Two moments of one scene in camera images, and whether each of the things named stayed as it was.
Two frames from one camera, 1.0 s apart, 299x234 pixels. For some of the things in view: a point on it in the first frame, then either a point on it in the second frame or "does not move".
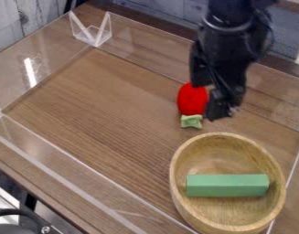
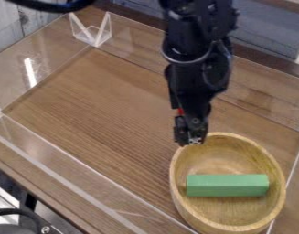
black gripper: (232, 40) -> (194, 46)
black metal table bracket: (27, 226) does not move
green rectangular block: (227, 185) does not move
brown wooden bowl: (222, 154) does not move
